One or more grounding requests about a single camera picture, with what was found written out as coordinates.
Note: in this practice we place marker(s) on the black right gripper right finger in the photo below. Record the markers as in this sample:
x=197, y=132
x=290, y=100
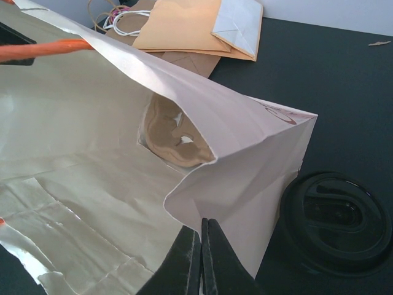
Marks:
x=222, y=271

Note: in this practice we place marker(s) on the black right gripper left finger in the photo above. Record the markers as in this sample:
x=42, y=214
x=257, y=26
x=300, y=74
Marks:
x=180, y=272

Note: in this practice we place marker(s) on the black paper coffee cup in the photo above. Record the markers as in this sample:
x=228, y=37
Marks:
x=333, y=224

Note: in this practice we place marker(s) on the printed white paper bag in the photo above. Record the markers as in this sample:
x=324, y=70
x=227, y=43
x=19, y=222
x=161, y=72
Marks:
x=87, y=207

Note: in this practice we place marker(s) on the separated brown cup carrier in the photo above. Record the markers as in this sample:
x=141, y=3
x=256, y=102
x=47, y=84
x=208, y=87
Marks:
x=170, y=134

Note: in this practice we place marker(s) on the orange kraft paper bag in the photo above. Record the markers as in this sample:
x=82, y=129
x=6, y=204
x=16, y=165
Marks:
x=221, y=28

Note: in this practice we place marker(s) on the brown kraft paper bag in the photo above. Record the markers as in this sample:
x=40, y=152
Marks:
x=124, y=23

